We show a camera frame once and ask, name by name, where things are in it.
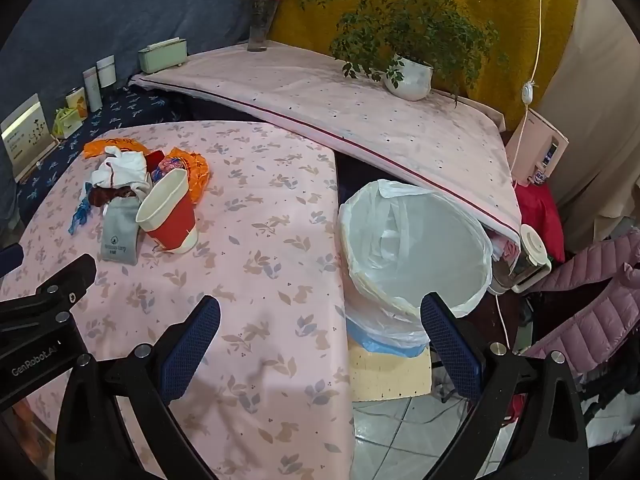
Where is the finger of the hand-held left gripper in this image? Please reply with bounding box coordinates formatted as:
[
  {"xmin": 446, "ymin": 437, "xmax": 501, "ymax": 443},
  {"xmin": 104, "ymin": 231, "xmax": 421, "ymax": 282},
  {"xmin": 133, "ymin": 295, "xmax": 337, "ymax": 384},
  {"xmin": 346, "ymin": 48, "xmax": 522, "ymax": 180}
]
[
  {"xmin": 0, "ymin": 243, "xmax": 25, "ymax": 279},
  {"xmin": 0, "ymin": 253, "xmax": 97, "ymax": 335}
]

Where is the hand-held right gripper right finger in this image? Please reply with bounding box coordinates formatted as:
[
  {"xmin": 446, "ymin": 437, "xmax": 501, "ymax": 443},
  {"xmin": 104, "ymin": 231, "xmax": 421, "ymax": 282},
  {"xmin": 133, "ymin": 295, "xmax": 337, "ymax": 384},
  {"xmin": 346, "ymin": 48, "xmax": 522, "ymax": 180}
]
[{"xmin": 420, "ymin": 292, "xmax": 590, "ymax": 480}]

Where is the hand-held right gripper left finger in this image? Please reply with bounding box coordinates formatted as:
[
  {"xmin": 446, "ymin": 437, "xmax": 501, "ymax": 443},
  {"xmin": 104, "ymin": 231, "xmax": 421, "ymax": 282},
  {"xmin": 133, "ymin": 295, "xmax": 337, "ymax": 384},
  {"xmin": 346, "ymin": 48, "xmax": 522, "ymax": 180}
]
[{"xmin": 55, "ymin": 295, "xmax": 222, "ymax": 480}]

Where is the trash bin with white liner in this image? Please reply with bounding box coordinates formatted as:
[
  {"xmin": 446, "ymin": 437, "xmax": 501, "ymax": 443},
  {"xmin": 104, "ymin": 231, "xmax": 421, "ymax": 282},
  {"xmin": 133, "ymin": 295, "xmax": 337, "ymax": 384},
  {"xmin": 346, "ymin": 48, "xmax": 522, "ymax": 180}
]
[{"xmin": 338, "ymin": 179, "xmax": 494, "ymax": 357}]

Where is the red and white paper cup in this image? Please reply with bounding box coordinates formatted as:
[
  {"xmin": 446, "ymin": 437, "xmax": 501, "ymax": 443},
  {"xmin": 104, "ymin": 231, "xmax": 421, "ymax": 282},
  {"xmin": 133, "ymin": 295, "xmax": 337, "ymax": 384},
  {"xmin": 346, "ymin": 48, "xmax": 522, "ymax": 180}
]
[{"xmin": 136, "ymin": 167, "xmax": 199, "ymax": 254}]

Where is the orange wrapper with blue print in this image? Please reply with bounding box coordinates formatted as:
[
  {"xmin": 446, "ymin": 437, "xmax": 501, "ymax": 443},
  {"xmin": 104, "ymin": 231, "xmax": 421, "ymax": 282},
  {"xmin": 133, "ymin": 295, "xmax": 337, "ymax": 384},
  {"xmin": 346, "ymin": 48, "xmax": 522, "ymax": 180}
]
[{"xmin": 151, "ymin": 147, "xmax": 214, "ymax": 206}]

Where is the blue plastic wrapper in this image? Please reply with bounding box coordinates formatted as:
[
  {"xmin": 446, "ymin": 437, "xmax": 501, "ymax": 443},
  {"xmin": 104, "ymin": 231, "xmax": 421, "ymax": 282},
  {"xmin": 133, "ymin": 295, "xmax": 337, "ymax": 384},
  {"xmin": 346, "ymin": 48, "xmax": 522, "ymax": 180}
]
[{"xmin": 68, "ymin": 182, "xmax": 107, "ymax": 235}]

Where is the yellow foam board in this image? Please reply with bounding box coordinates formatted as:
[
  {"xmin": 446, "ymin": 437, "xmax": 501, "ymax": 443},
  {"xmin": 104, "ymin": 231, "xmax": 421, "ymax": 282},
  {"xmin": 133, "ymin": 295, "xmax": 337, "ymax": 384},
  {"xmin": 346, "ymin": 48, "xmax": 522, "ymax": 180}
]
[{"xmin": 348, "ymin": 334, "xmax": 434, "ymax": 403}]

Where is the grey fabric pouch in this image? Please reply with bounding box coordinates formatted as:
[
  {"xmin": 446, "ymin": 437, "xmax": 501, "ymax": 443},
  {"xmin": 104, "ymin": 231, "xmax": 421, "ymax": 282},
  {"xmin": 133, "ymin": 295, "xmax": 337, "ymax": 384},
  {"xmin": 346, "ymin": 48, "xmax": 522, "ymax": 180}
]
[{"xmin": 97, "ymin": 198, "xmax": 142, "ymax": 264}]

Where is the blue plastic bag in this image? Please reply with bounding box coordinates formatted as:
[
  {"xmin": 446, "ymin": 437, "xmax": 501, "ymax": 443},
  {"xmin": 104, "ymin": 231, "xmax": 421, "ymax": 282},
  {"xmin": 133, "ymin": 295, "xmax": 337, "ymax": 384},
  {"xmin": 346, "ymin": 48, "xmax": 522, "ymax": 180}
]
[{"xmin": 346, "ymin": 317, "xmax": 432, "ymax": 360}]

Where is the dark red crumpled wrapper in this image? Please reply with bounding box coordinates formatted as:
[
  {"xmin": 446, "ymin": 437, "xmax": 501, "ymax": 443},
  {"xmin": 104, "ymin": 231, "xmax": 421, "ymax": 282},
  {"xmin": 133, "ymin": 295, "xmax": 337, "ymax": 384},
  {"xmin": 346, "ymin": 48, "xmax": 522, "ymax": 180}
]
[{"xmin": 88, "ymin": 185, "xmax": 137, "ymax": 209}]

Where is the white lidded jar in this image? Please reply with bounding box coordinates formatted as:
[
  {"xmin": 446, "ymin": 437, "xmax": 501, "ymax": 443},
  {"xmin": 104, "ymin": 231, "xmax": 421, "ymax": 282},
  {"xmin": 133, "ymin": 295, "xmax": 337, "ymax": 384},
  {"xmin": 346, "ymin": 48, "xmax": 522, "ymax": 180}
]
[{"xmin": 487, "ymin": 223, "xmax": 553, "ymax": 296}]

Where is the pink leaf-print tablecloth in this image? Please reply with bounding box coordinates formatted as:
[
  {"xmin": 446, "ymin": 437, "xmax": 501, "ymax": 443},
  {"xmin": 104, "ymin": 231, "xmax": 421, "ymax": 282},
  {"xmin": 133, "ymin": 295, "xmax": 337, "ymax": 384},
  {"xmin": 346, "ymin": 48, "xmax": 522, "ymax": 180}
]
[{"xmin": 0, "ymin": 120, "xmax": 357, "ymax": 480}]

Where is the white crumpled cloth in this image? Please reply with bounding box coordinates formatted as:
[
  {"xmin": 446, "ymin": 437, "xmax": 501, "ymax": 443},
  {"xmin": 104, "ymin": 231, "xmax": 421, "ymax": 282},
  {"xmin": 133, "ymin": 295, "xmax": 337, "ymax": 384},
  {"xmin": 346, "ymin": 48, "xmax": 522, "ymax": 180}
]
[{"xmin": 90, "ymin": 146, "xmax": 154, "ymax": 197}]

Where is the standing display card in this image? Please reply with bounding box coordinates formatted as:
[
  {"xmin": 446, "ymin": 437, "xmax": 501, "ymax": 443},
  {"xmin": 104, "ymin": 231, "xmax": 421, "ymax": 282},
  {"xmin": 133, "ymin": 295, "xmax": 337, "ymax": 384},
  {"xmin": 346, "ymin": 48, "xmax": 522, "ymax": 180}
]
[{"xmin": 0, "ymin": 93, "xmax": 59, "ymax": 182}]

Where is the plain orange wrapper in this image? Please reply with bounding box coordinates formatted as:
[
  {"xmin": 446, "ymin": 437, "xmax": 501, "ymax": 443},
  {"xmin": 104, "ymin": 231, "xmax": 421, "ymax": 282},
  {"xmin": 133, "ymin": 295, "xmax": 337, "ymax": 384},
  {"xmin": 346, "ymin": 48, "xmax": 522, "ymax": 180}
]
[{"xmin": 82, "ymin": 137, "xmax": 151, "ymax": 162}]

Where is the pink padded jacket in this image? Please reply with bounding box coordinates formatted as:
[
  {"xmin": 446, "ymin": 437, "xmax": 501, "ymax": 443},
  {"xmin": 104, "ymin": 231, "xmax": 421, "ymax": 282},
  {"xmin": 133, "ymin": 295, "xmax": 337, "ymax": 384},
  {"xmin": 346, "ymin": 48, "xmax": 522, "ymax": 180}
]
[{"xmin": 522, "ymin": 229, "xmax": 640, "ymax": 377}]

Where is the green packet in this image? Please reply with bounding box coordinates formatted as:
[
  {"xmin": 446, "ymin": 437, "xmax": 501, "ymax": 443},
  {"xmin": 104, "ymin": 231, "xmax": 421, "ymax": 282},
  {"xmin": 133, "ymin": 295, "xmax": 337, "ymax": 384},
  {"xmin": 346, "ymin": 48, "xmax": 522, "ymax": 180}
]
[{"xmin": 52, "ymin": 106, "xmax": 84, "ymax": 139}]

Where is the red bag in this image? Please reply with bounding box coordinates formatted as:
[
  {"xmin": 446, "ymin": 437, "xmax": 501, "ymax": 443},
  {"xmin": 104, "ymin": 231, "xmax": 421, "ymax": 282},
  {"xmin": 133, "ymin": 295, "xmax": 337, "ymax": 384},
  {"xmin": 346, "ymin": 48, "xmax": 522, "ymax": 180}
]
[{"xmin": 514, "ymin": 184, "xmax": 567, "ymax": 263}]

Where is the navy leaf-print cloth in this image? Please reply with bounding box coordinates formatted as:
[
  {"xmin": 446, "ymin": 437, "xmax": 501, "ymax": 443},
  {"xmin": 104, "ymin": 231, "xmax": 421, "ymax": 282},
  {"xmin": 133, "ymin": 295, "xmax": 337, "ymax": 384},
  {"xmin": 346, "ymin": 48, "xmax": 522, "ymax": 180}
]
[{"xmin": 14, "ymin": 84, "xmax": 193, "ymax": 223}]

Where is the white cosmetic tube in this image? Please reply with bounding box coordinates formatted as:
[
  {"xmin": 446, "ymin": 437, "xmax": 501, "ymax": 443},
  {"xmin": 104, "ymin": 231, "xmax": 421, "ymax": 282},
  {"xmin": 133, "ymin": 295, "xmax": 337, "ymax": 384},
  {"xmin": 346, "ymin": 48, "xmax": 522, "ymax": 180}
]
[{"xmin": 82, "ymin": 67, "xmax": 104, "ymax": 113}]

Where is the white cosmetic jar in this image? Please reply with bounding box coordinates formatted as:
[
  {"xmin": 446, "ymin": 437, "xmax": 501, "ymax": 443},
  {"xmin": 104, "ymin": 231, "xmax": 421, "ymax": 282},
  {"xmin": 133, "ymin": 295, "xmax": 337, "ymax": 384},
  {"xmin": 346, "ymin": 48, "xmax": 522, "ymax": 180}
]
[{"xmin": 96, "ymin": 55, "xmax": 118, "ymax": 89}]

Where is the pink appliance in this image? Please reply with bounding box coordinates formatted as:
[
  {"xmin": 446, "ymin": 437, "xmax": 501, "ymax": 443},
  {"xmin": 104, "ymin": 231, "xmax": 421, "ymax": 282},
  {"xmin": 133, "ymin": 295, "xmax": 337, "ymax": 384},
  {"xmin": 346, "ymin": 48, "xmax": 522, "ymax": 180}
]
[{"xmin": 504, "ymin": 108, "xmax": 570, "ymax": 188}]

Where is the pale green tissue box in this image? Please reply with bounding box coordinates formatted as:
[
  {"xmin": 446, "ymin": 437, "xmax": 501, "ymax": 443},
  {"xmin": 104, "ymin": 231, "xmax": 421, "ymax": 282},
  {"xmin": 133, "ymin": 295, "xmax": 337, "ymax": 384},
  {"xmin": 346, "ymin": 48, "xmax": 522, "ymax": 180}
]
[{"xmin": 138, "ymin": 37, "xmax": 188, "ymax": 74}]

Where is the pink speckled quilt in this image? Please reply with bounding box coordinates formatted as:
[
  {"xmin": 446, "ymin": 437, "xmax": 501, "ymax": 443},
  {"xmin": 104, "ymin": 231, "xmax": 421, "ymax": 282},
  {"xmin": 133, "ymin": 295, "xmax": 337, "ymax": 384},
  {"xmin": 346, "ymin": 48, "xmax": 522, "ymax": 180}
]
[{"xmin": 130, "ymin": 42, "xmax": 524, "ymax": 242}]

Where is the white plant pot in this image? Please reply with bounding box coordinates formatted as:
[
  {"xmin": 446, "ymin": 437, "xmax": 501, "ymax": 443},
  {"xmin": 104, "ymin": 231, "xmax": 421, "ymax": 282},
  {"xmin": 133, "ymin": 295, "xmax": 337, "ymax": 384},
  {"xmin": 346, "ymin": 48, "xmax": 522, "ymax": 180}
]
[{"xmin": 383, "ymin": 55, "xmax": 434, "ymax": 102}]

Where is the beige curtain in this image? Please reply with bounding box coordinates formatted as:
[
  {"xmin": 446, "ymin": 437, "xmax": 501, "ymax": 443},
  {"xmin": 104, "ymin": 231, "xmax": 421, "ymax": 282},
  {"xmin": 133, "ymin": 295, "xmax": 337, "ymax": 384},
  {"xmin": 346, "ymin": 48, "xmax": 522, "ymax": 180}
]
[{"xmin": 549, "ymin": 0, "xmax": 640, "ymax": 243}]

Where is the grey-blue fabric backdrop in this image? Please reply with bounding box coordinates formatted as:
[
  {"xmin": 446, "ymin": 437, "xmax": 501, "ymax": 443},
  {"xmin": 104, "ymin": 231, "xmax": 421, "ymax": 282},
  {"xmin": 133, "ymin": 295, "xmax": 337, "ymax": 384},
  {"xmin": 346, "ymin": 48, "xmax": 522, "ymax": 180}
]
[{"xmin": 0, "ymin": 0, "xmax": 289, "ymax": 128}]

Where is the mustard yellow blanket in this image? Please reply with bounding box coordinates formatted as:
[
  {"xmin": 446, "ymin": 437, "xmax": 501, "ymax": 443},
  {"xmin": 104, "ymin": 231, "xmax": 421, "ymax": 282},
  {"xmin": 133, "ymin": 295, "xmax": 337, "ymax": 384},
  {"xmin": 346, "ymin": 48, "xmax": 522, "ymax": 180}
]
[{"xmin": 269, "ymin": 0, "xmax": 585, "ymax": 132}]

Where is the green leafy plant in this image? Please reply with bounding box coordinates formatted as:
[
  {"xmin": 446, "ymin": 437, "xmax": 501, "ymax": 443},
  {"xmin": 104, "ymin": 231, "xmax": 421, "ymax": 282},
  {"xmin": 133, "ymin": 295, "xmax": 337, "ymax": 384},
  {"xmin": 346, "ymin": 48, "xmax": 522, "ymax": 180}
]
[{"xmin": 299, "ymin": 0, "xmax": 507, "ymax": 107}]

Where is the glass vase with pink flowers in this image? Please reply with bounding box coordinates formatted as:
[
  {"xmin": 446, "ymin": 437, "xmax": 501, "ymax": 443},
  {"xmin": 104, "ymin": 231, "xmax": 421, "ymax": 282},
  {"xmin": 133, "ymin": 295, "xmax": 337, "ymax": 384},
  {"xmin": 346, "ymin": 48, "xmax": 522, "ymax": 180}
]
[{"xmin": 237, "ymin": 0, "xmax": 292, "ymax": 53}]

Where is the white cord with switch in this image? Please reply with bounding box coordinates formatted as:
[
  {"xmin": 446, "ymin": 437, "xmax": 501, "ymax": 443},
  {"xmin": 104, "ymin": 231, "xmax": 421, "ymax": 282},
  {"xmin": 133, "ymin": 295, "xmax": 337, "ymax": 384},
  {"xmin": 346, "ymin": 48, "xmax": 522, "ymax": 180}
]
[{"xmin": 509, "ymin": 0, "xmax": 547, "ymax": 192}]

